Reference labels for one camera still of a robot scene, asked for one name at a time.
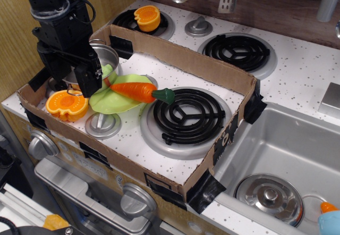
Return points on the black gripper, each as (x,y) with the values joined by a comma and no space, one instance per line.
(63,43)

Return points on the orange toy carrot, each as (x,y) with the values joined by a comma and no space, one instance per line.
(143,92)

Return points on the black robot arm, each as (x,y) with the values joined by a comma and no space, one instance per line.
(51,5)

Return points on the light green plate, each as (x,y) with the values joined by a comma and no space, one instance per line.
(110,102)

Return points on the green toy lettuce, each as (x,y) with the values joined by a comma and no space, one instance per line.
(107,71)

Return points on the small steel pot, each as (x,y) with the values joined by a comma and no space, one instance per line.
(106,55)

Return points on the front orange half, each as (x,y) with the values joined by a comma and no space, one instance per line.
(67,107)

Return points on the orange half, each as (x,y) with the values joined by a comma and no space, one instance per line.
(147,18)
(67,107)

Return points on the front silver stove knob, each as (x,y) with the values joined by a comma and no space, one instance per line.
(103,126)

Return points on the silver stove knob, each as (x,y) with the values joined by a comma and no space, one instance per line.
(198,28)
(103,126)

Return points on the back left black burner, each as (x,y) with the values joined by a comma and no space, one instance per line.
(165,30)

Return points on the black burner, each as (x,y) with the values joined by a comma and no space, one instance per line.
(187,128)
(165,30)
(247,52)

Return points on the left oven knob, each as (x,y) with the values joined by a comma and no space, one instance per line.
(41,146)

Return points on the oven knob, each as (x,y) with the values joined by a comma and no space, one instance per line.
(41,146)
(136,202)

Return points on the back orange half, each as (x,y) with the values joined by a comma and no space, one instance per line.
(147,18)

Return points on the front right black burner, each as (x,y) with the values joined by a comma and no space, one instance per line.
(187,128)

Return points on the back silver stove knob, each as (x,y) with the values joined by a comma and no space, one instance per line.
(198,28)

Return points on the right oven knob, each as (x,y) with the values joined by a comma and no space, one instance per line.
(136,202)

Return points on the orange cloth piece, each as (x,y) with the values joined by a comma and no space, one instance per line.
(55,222)

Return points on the back right black burner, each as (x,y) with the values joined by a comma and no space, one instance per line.
(247,52)

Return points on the steel pot lid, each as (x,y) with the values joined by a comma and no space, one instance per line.
(273,196)

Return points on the grey sink basin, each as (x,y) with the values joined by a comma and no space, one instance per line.
(293,146)

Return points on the silver faucet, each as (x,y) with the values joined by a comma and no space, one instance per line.
(326,10)

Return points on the blue orange toy bottle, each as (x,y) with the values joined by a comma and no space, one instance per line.
(328,221)

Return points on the silver oven door handle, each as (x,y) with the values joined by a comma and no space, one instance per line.
(93,215)

